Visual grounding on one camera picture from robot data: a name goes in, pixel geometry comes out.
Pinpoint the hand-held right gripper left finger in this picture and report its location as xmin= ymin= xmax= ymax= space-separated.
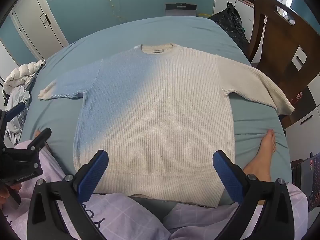
xmin=27 ymin=149 xmax=109 ymax=240

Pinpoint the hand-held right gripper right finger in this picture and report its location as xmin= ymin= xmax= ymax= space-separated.
xmin=212 ymin=150 xmax=295 ymax=240

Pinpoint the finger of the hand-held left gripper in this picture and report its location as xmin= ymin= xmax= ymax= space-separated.
xmin=27 ymin=127 xmax=52 ymax=156
xmin=4 ymin=101 xmax=31 ymax=122

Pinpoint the cream and blue knit sweater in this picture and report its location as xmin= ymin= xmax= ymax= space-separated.
xmin=37 ymin=43 xmax=295 ymax=208

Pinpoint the person's left hand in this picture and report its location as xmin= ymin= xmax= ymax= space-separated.
xmin=0 ymin=184 xmax=22 ymax=209

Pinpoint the grey crumpled cloth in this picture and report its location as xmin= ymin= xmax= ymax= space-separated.
xmin=4 ymin=85 xmax=32 ymax=145

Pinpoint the white down jacket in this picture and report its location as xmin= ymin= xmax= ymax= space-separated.
xmin=3 ymin=60 xmax=47 ymax=98

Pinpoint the person's right foot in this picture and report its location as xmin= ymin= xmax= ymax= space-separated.
xmin=242 ymin=129 xmax=277 ymax=183

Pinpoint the person's right leg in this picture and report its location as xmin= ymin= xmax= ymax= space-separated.
xmin=165 ymin=182 xmax=309 ymax=240

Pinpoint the black laptop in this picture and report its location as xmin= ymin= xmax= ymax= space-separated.
xmin=291 ymin=151 xmax=320 ymax=213

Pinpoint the white door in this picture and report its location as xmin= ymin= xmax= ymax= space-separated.
xmin=10 ymin=0 xmax=69 ymax=60

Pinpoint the red packet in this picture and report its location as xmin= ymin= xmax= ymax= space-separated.
xmin=291 ymin=91 xmax=304 ymax=104

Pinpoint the brown wooden chair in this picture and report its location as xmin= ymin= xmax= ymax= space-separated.
xmin=246 ymin=0 xmax=320 ymax=128

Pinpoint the black plastic bag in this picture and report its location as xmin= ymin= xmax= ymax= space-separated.
xmin=207 ymin=2 xmax=250 ymax=55

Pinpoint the blue-grey bed sheet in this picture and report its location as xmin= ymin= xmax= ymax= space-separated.
xmin=7 ymin=17 xmax=293 ymax=220

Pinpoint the black cardboard box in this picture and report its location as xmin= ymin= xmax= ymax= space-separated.
xmin=165 ymin=3 xmax=197 ymax=17

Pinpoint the white cabinet unit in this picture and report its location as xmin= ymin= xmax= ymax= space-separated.
xmin=212 ymin=0 xmax=260 ymax=43

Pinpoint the yellow cable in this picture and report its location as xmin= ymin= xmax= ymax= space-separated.
xmin=103 ymin=0 xmax=125 ymax=22

